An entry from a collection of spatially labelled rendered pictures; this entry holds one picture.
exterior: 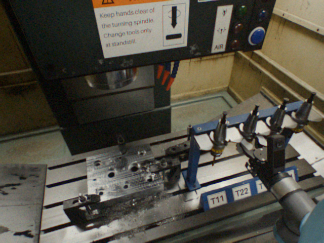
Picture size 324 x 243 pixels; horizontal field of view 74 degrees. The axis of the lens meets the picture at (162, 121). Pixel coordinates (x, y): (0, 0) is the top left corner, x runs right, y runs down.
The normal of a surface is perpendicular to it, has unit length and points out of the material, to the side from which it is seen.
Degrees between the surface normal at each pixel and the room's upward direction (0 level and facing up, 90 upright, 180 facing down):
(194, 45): 90
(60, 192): 0
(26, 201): 24
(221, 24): 90
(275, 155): 59
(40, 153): 0
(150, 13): 90
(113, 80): 90
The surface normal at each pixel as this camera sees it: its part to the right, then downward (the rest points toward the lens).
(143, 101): 0.29, 0.65
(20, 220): 0.37, -0.76
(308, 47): -0.96, 0.21
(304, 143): -0.40, -0.59
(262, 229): 0.11, -0.76
